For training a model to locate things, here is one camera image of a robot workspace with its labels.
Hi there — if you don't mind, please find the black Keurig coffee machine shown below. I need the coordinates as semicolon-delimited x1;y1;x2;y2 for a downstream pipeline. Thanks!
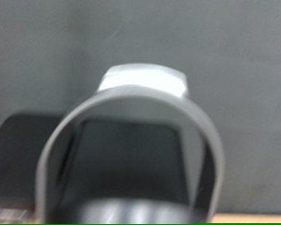
0;63;226;224

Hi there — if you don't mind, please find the grey partition panel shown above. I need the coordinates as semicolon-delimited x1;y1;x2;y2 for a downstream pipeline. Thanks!
0;0;281;216

